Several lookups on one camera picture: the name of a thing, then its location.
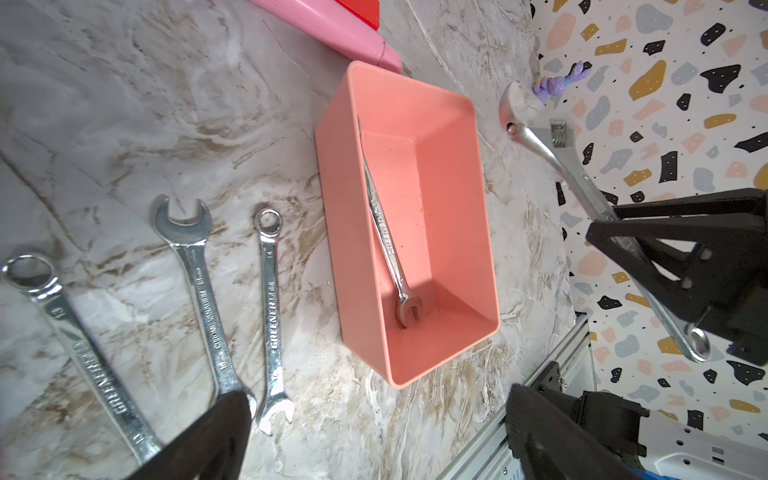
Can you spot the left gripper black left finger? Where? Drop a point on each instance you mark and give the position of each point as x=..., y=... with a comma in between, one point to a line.
x=213, y=447

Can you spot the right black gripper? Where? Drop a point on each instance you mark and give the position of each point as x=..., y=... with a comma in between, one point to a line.
x=715, y=247

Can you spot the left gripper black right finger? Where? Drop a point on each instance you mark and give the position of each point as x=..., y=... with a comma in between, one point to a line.
x=550, y=445

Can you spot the long silver combination wrench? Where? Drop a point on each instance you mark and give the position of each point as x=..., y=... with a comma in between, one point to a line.
x=409, y=306

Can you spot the medium silver combination wrench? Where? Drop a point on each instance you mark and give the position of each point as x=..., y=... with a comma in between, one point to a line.
x=188, y=238

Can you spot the small silver combination wrench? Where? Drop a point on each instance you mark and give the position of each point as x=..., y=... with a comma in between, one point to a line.
x=268, y=223

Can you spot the silver end wrench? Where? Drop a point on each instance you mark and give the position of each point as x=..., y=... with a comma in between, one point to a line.
x=36, y=276

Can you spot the silver adjustable wrench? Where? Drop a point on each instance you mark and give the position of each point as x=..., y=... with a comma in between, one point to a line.
x=553, y=140

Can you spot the pink plastic storage box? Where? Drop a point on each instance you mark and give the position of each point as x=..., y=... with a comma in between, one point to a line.
x=417, y=143

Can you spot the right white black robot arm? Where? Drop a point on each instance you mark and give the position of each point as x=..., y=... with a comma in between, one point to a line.
x=652, y=442

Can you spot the small purple toy figure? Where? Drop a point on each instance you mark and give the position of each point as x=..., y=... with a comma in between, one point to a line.
x=547, y=87

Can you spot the small red block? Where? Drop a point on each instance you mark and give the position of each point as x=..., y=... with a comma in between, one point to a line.
x=367, y=11

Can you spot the pink cylindrical flashlight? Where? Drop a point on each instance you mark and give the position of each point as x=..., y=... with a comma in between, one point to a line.
x=337, y=28

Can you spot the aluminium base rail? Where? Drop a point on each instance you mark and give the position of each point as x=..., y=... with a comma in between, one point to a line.
x=564, y=375

